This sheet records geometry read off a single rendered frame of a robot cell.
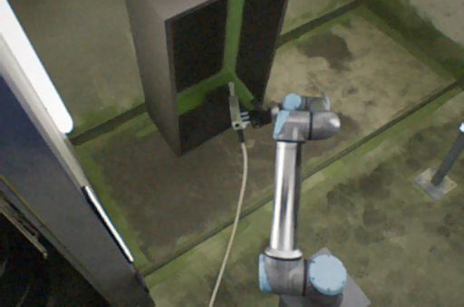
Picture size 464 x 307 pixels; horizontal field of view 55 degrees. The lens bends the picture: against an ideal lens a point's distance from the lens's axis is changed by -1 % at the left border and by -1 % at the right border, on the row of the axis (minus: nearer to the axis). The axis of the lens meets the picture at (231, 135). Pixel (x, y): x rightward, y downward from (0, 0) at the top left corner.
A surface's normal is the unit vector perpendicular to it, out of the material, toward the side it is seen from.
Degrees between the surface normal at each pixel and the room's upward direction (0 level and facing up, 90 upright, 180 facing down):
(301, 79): 0
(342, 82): 0
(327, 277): 5
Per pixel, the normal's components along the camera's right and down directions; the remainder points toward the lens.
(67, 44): 0.42, 0.24
